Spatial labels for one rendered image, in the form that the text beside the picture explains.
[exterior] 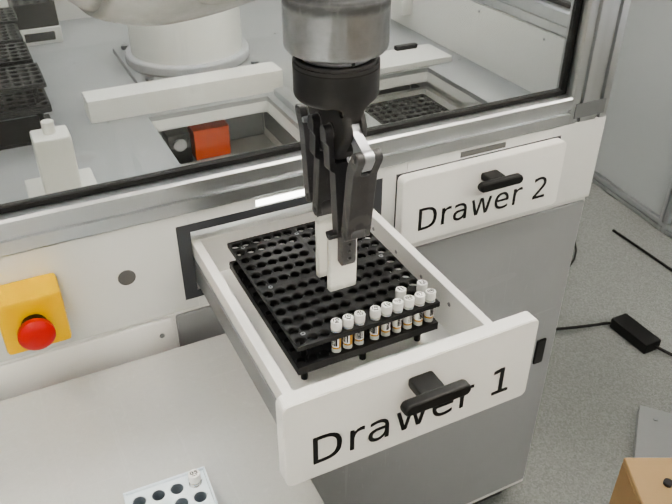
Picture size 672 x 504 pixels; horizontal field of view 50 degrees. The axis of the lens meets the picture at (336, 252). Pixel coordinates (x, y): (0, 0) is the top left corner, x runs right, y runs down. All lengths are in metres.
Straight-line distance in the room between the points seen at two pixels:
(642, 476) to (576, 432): 1.26
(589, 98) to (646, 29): 1.67
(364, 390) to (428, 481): 0.85
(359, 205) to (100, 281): 0.40
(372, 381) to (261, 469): 0.20
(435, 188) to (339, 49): 0.49
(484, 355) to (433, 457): 0.74
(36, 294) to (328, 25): 0.47
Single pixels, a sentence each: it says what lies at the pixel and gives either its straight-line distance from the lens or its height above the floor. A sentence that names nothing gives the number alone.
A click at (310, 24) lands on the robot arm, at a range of 0.59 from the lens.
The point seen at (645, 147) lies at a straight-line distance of 2.90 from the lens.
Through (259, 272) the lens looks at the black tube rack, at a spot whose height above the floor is 0.90.
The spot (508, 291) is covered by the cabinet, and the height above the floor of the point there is 0.65.
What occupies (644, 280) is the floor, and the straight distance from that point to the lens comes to 2.59.
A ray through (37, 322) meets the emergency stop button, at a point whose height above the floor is 0.89.
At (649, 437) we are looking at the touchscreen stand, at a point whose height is 0.03.
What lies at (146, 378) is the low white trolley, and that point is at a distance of 0.96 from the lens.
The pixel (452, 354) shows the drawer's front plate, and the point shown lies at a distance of 0.73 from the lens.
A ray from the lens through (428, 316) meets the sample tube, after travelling 0.84.
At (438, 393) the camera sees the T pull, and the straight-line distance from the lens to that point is 0.70.
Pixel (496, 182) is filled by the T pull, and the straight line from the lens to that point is 1.06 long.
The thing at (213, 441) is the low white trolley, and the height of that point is 0.76.
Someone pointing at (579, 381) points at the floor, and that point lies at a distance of 2.13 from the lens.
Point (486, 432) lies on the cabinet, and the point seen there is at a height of 0.29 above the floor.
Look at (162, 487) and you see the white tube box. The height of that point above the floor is 0.80.
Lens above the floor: 1.41
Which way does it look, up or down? 34 degrees down
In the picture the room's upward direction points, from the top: straight up
